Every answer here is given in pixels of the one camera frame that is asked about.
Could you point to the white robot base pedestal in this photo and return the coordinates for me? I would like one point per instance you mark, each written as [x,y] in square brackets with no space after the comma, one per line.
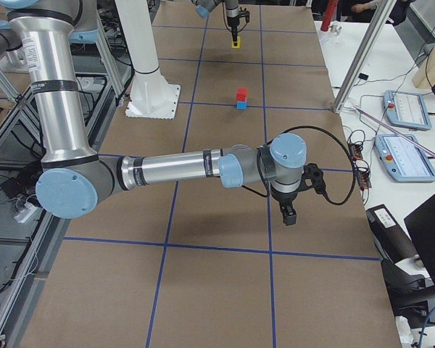
[151,96]

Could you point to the teach pendant near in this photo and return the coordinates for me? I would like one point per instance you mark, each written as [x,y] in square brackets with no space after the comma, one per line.
[403,161]

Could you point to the aluminium frame post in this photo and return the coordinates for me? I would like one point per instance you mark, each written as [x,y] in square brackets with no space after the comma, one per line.
[378,21]

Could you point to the black box with label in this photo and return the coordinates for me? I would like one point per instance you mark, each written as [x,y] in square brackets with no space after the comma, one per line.
[391,237]

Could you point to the teach pendant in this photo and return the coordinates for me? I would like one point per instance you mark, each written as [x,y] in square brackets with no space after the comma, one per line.
[406,110]
[403,161]

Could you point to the red bottle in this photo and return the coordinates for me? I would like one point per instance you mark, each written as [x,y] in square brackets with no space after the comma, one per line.
[329,14]

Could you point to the yellow cube block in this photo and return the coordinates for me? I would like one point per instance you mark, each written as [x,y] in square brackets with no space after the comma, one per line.
[236,44]

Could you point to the blue cube block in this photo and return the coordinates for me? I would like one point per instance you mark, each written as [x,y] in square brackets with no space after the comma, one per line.
[242,105]

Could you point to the teach pendant far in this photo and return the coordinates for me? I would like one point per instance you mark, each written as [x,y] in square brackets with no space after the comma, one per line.
[406,110]

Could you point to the second grey robot arm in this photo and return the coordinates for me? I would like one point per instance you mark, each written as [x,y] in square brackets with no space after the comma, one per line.
[12,56]

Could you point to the white power strip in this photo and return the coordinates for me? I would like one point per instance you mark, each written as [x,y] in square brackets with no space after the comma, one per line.
[25,213]

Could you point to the red cube block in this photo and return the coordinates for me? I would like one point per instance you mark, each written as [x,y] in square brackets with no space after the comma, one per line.
[241,94]

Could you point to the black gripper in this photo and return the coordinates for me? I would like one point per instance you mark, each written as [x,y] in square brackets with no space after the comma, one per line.
[285,199]

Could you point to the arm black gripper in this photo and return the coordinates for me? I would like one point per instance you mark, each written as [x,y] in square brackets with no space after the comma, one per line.
[232,15]

